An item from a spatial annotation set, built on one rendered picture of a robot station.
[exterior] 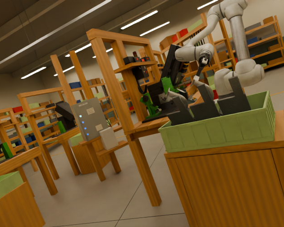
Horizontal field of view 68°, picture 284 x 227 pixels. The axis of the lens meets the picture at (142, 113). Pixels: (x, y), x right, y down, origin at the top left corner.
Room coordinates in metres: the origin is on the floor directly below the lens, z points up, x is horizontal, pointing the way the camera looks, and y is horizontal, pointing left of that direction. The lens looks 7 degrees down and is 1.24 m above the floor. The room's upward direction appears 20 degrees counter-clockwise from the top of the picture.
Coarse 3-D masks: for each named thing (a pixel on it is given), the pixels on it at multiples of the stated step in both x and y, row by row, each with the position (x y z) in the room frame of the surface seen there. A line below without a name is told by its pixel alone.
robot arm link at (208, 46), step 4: (204, 44) 1.61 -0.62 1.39; (208, 44) 1.57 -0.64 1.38; (196, 48) 1.58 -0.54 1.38; (200, 48) 1.55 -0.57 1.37; (204, 48) 1.53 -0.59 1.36; (208, 48) 1.52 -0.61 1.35; (212, 48) 1.54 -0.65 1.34; (196, 52) 1.57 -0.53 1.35; (212, 52) 1.52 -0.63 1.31; (196, 56) 1.58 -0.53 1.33; (212, 56) 1.54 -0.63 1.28
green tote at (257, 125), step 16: (256, 96) 1.32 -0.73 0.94; (240, 112) 1.03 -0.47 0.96; (256, 112) 0.98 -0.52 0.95; (272, 112) 1.19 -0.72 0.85; (160, 128) 1.31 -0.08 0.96; (176, 128) 1.25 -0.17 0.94; (192, 128) 1.19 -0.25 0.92; (208, 128) 1.13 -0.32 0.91; (224, 128) 1.08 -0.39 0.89; (240, 128) 1.04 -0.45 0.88; (256, 128) 0.99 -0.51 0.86; (272, 128) 0.99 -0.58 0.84; (176, 144) 1.27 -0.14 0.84; (192, 144) 1.21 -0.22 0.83; (208, 144) 1.15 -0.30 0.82; (224, 144) 1.10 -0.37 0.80; (240, 144) 1.05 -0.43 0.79
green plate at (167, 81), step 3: (162, 78) 2.56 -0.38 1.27; (165, 78) 2.54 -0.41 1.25; (168, 78) 2.52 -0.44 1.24; (162, 81) 2.56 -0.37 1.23; (165, 81) 2.54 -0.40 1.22; (168, 81) 2.52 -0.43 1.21; (165, 84) 2.53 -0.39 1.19; (168, 84) 2.52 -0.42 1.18; (171, 84) 2.50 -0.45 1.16; (165, 87) 2.53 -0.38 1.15; (168, 87) 2.51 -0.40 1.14; (171, 87) 2.49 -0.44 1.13; (165, 90) 2.53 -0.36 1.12; (171, 90) 2.49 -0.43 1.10; (165, 93) 2.52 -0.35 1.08
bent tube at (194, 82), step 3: (192, 81) 1.21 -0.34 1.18; (195, 81) 1.22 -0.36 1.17; (198, 81) 1.22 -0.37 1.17; (192, 84) 1.23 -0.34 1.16; (195, 84) 1.22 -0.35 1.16; (198, 84) 1.21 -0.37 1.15; (207, 87) 1.20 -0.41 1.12; (210, 87) 1.21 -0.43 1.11; (210, 90) 1.20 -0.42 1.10; (210, 93) 1.21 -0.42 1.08; (213, 93) 1.21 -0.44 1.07; (213, 96) 1.22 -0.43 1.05
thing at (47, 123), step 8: (32, 104) 9.30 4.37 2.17; (40, 104) 9.68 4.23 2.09; (16, 112) 8.49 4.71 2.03; (24, 112) 8.70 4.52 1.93; (48, 112) 10.44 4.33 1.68; (56, 112) 10.26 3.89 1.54; (8, 120) 8.10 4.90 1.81; (24, 120) 8.67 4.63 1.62; (48, 120) 9.74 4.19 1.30; (56, 120) 10.17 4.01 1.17; (8, 128) 7.84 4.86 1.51; (40, 128) 9.08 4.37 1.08; (48, 128) 9.96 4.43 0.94; (56, 128) 10.04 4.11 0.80; (8, 136) 7.82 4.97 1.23; (16, 136) 8.04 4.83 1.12; (32, 136) 8.79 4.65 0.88; (48, 136) 9.30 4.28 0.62; (16, 144) 8.12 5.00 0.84; (32, 144) 9.07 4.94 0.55; (48, 144) 9.61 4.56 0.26; (16, 152) 8.14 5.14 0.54
